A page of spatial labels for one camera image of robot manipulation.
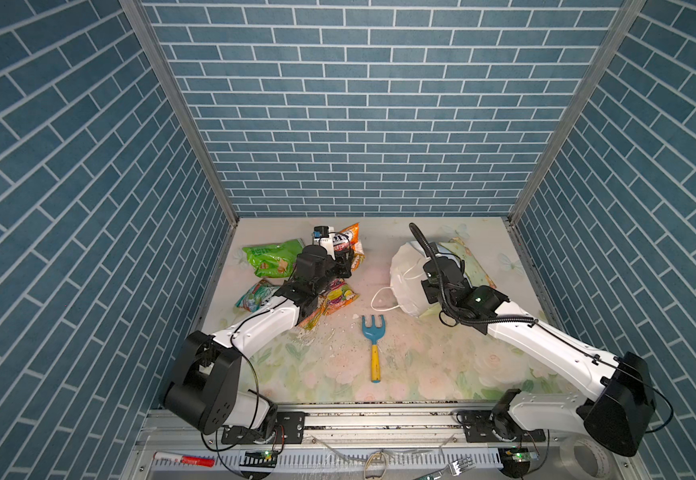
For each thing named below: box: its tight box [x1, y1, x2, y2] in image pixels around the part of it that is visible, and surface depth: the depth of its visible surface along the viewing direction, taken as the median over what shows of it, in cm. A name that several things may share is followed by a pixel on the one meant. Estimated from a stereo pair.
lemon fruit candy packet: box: [298, 279, 360, 330], surface depth 95 cm
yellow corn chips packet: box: [351, 241, 366, 272], surface depth 82 cm
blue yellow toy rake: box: [362, 315, 386, 383], surface depth 88 cm
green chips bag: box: [242, 238, 305, 278], surface depth 101 cm
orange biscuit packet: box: [333, 222, 360, 251], surface depth 82 cm
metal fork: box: [432, 457, 476, 480], surface depth 69 cm
